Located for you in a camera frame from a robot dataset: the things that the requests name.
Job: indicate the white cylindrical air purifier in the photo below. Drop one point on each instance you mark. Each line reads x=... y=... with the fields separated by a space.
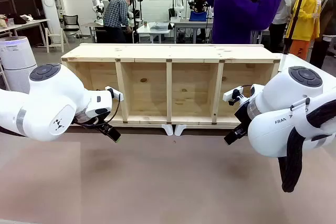
x=15 y=61

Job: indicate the black pole stand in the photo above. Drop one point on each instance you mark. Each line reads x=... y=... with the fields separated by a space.
x=295 y=22

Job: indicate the person in plaid shirt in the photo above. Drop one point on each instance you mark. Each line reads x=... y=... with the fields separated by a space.
x=115 y=14

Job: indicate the mannequin in yellow jacket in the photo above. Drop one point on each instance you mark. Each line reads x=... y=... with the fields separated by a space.
x=305 y=19

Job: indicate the white workbench with clutter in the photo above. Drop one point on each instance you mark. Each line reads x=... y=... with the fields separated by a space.
x=21 y=26

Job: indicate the person in purple hoodie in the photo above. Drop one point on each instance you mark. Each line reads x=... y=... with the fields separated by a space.
x=231 y=11

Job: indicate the blue box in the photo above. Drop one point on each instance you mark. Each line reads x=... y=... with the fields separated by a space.
x=198 y=16

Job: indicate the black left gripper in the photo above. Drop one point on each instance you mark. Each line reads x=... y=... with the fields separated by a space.
x=92 y=122

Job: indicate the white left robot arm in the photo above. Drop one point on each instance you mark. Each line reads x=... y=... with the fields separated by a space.
x=52 y=95

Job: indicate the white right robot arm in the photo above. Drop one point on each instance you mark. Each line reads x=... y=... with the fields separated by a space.
x=283 y=98

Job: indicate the black mesh office chair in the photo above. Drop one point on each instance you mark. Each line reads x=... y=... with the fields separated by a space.
x=71 y=23

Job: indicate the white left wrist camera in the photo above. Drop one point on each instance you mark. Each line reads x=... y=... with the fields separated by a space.
x=115 y=93

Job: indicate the mannequin in grey hoodie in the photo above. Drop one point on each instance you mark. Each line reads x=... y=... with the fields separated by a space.
x=282 y=11

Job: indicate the tall white standing air conditioner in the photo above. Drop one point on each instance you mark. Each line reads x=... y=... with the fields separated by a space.
x=48 y=3

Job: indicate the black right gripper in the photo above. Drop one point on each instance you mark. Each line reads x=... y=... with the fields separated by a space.
x=242 y=116

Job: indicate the light wooden shelf unit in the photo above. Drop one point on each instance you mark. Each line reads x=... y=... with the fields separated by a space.
x=157 y=51

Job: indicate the grey work table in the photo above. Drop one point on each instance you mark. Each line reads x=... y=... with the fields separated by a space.
x=189 y=24

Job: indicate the figure in dark brown jacket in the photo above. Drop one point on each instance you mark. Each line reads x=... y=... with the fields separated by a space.
x=328 y=19

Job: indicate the white-legged wooden riser stand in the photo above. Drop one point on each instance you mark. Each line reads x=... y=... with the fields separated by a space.
x=180 y=129
x=168 y=129

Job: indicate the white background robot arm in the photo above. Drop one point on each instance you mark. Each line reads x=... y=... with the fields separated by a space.
x=181 y=1
x=96 y=3

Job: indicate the small white table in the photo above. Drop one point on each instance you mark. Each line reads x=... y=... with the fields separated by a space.
x=152 y=31

